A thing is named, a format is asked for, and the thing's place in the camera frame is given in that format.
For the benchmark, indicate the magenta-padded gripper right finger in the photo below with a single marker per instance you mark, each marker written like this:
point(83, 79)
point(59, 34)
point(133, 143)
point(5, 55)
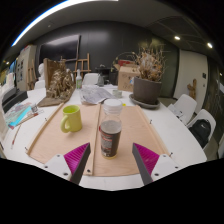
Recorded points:
point(148, 160)

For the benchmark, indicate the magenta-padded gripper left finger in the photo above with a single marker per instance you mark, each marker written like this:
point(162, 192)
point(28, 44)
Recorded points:
point(75, 160)

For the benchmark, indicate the clear bottle with dark drink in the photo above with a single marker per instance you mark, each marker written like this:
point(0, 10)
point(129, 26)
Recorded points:
point(110, 140)

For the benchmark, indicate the tan wooden drawing board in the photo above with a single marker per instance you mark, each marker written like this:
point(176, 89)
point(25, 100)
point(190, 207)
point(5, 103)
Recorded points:
point(50, 140)

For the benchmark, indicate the yellow-green mug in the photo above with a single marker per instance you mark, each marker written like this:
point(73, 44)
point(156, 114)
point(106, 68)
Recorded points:
point(73, 120)

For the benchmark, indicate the dark round plant saucer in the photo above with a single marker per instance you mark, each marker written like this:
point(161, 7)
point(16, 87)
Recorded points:
point(143, 106)

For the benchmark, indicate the black backpack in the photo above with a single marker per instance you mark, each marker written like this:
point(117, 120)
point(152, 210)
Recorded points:
point(200, 133)

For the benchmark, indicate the thin wooden stick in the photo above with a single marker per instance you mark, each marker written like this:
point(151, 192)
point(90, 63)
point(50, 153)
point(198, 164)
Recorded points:
point(15, 136)

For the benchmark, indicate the white plastic chair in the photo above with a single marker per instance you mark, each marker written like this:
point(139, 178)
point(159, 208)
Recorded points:
point(206, 115)
point(185, 106)

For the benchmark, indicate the small grey jar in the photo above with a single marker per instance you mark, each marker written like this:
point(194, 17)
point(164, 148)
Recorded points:
point(34, 108)

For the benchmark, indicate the grey printed newspaper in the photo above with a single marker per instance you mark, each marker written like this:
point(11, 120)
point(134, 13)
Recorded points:
point(93, 95)

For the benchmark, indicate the dry plant in dark pot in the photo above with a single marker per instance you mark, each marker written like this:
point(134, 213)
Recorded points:
point(146, 90)

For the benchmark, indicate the purple and teal painting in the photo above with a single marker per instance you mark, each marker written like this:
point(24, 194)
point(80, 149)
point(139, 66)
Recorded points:
point(18, 115)

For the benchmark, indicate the small white cup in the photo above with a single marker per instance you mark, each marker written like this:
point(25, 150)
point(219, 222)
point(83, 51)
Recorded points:
point(117, 93)

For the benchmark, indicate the brown carved root sculpture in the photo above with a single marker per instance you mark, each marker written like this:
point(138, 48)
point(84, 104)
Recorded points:
point(60, 86)

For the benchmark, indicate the small green-labelled spray bottle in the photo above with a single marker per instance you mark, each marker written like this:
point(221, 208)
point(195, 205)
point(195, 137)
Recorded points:
point(78, 81)

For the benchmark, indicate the brown cardboard box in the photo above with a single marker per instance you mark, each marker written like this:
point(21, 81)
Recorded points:
point(126, 80)

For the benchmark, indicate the dark grey kettle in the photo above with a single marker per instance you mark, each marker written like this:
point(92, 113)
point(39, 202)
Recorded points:
point(100, 81)

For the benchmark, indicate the flat black box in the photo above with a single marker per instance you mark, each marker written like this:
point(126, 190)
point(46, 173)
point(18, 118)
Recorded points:
point(13, 100)

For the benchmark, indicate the wooden easel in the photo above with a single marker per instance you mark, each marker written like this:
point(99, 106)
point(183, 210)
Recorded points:
point(82, 65)
point(31, 73)

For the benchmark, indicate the white plaster bust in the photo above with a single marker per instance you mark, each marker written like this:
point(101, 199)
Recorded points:
point(41, 70)

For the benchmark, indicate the red box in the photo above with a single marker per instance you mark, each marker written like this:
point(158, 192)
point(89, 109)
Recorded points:
point(126, 62)

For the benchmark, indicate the white glass-door cabinet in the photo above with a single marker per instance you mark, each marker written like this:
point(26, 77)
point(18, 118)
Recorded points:
point(25, 66)

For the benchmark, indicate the recessed ceiling spotlights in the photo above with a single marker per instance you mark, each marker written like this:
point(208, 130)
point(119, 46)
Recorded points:
point(177, 38)

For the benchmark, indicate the long white ceiling light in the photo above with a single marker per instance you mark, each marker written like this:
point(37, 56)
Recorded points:
point(50, 13)

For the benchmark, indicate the black wall screen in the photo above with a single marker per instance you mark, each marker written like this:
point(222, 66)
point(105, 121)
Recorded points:
point(60, 48)

